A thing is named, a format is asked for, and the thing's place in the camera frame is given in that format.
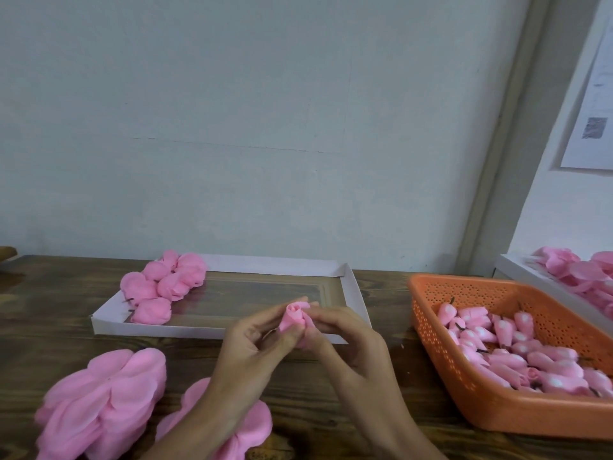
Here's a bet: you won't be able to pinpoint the pink rose buds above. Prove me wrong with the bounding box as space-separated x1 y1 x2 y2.
437 302 613 397

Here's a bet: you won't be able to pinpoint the person's right hand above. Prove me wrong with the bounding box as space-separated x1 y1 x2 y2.
299 304 396 422

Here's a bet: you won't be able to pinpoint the orange plastic basket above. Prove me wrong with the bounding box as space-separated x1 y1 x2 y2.
408 273 613 441

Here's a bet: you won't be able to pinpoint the person's right forearm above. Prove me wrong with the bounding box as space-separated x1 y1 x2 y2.
352 402 446 460

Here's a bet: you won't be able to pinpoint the pink petal flower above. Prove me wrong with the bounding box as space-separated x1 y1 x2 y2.
176 252 208 288

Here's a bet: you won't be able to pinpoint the white shallow tray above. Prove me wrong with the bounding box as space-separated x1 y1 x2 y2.
91 254 372 345

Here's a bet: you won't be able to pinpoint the group of finished pink roses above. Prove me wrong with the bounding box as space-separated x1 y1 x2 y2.
119 250 208 326

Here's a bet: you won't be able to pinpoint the pile of pink petals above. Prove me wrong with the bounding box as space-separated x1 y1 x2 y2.
529 247 613 320

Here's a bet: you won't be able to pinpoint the person's left hand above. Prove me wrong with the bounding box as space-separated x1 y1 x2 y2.
206 300 312 418

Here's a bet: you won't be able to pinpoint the stack of pink petals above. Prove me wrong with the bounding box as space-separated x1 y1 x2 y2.
34 348 168 460
155 377 274 460

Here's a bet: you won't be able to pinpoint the grey door frame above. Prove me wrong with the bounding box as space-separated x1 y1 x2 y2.
455 0 600 276

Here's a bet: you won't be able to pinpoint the white paper notice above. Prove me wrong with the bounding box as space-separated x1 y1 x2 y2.
560 33 613 171

